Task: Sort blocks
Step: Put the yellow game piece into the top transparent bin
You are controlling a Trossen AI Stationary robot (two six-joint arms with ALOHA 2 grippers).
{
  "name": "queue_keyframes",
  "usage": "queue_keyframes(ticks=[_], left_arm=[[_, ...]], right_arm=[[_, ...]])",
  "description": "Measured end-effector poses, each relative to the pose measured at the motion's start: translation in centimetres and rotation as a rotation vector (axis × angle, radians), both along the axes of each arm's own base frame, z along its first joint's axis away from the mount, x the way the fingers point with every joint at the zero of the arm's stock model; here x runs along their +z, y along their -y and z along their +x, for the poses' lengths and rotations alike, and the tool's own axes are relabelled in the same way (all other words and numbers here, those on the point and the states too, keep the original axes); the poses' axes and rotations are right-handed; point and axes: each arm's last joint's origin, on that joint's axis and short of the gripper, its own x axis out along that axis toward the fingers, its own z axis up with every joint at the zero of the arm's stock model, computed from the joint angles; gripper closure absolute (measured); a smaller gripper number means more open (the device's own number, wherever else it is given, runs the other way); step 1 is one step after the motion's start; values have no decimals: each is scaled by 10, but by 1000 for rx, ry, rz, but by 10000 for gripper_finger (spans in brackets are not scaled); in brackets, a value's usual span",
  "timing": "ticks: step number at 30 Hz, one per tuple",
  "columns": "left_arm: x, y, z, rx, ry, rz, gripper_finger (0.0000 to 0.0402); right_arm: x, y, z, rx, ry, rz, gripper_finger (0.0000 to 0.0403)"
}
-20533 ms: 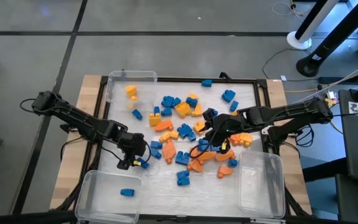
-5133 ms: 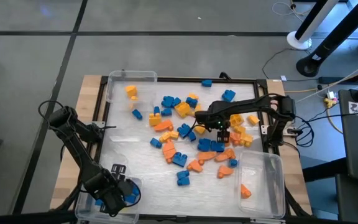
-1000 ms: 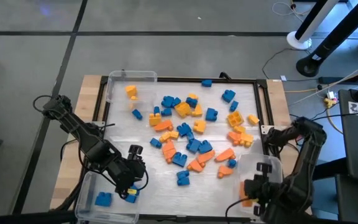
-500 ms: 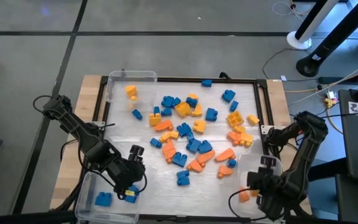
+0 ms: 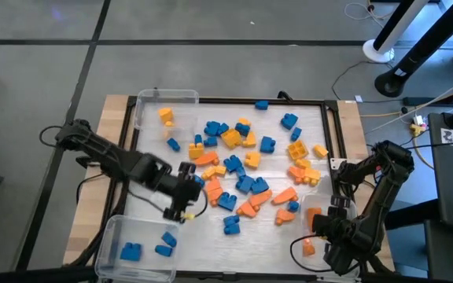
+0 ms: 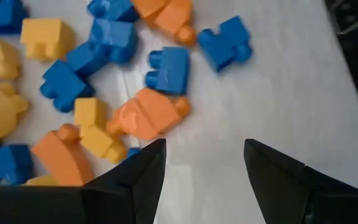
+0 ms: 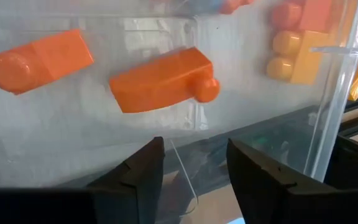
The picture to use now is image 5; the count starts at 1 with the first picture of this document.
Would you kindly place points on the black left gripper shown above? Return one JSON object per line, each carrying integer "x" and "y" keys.
{"x": 175, "y": 188}

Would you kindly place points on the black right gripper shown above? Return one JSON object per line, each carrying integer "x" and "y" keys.
{"x": 348, "y": 239}

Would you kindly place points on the blue plastic building block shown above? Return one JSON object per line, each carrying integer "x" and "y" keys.
{"x": 293, "y": 206}
{"x": 262, "y": 105}
{"x": 232, "y": 230}
{"x": 296, "y": 134}
{"x": 227, "y": 200}
{"x": 289, "y": 121}
{"x": 173, "y": 145}
{"x": 131, "y": 252}
{"x": 242, "y": 129}
{"x": 245, "y": 184}
{"x": 212, "y": 128}
{"x": 232, "y": 163}
{"x": 260, "y": 185}
{"x": 163, "y": 251}
{"x": 169, "y": 239}
{"x": 211, "y": 141}
{"x": 267, "y": 144}
{"x": 198, "y": 139}
{"x": 223, "y": 128}
{"x": 231, "y": 220}
{"x": 241, "y": 172}
{"x": 199, "y": 182}

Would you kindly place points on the orange plastic building block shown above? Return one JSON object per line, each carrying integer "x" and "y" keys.
{"x": 296, "y": 173}
{"x": 260, "y": 198}
{"x": 207, "y": 159}
{"x": 308, "y": 248}
{"x": 246, "y": 210}
{"x": 214, "y": 192}
{"x": 285, "y": 216}
{"x": 311, "y": 211}
{"x": 284, "y": 196}

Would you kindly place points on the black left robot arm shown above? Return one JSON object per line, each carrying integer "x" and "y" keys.
{"x": 104, "y": 151}

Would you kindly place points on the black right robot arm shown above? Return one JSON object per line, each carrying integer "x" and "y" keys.
{"x": 384, "y": 188}

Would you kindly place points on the clear plastic bin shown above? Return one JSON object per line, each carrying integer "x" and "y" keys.
{"x": 302, "y": 232}
{"x": 108, "y": 236}
{"x": 148, "y": 98}

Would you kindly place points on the yellow power plug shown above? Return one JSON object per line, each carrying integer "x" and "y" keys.
{"x": 417, "y": 127}

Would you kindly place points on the black pole stand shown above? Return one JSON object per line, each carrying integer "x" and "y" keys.
{"x": 391, "y": 84}

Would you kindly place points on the white pole stand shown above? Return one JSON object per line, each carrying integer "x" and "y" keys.
{"x": 378, "y": 51}

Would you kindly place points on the black frame bracket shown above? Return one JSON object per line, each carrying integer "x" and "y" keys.
{"x": 284, "y": 95}

